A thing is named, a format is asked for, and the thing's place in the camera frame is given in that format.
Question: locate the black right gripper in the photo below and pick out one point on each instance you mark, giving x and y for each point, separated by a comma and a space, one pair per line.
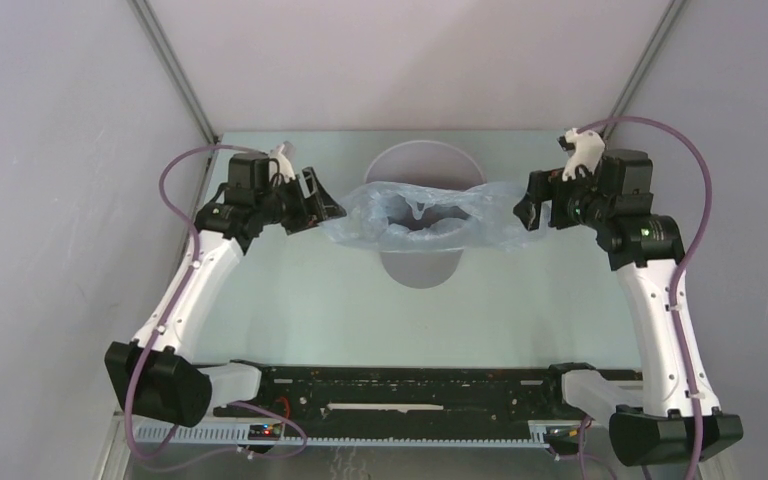
546, 185

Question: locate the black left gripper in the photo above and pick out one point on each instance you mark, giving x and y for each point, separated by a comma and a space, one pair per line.
312, 210

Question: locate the light blue plastic trash bag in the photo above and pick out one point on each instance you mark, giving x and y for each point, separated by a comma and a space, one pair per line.
403, 218

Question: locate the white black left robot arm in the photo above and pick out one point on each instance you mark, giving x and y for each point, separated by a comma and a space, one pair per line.
154, 374

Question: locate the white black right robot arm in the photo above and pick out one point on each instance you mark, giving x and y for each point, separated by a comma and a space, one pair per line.
678, 418

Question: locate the grey plastic trash bin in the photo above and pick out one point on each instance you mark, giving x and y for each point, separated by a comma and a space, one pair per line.
432, 164

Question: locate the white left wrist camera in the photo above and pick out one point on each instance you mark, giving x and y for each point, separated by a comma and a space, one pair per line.
280, 162

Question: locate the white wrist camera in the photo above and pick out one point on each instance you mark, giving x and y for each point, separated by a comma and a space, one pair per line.
585, 148
280, 162

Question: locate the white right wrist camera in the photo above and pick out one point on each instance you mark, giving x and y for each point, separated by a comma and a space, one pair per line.
585, 148

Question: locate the right corner aluminium post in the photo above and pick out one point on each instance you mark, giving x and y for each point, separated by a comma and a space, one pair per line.
669, 19

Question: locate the corner aluminium post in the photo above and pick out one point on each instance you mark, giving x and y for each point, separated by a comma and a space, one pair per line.
669, 19
151, 25

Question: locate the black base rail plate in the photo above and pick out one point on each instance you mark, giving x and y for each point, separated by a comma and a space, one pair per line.
439, 403

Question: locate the white slotted cable duct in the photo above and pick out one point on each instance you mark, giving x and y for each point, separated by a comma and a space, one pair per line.
273, 434

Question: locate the left corner aluminium post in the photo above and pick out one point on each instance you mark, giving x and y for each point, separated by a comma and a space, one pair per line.
151, 25

